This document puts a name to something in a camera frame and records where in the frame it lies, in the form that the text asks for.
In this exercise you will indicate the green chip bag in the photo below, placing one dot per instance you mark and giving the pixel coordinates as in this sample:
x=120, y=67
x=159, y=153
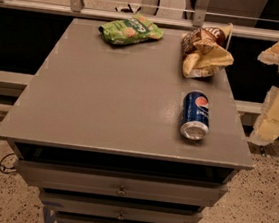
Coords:
x=130, y=31

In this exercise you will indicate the top grey drawer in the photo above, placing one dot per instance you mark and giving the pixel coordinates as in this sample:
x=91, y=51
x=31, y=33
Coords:
x=119, y=184

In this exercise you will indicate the brown chip bag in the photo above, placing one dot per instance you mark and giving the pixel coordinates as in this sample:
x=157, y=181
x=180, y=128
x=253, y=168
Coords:
x=205, y=51

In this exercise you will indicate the middle grey drawer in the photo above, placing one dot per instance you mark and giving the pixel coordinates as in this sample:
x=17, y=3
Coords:
x=120, y=210

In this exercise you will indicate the blue Pepsi can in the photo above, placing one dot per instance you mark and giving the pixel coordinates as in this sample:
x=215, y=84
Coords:
x=195, y=116

